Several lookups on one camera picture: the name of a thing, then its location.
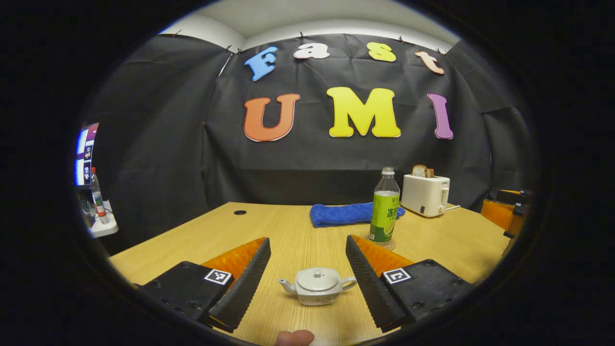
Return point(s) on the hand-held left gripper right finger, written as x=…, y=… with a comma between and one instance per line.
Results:
x=367, y=283

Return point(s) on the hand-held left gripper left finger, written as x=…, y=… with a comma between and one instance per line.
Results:
x=247, y=283

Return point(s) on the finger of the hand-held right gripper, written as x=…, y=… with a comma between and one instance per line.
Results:
x=495, y=214
x=518, y=223

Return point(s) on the white teacup lid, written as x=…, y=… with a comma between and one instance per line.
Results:
x=317, y=279

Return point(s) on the white floral teacup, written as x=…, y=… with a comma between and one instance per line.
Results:
x=317, y=298

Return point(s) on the green label water bottle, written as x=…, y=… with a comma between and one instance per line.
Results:
x=384, y=216

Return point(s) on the red label plastic bottle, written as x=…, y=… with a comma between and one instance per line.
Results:
x=98, y=199

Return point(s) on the blue towel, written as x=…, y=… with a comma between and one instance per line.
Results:
x=341, y=215

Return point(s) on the white toaster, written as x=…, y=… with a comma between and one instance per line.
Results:
x=423, y=194

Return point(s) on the pale bread slice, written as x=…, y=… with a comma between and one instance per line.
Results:
x=419, y=171

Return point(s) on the black backdrop cloth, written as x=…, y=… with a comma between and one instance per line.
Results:
x=168, y=158

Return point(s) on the white side table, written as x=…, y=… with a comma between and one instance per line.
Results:
x=106, y=227

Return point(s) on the computer monitor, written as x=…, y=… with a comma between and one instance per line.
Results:
x=86, y=154

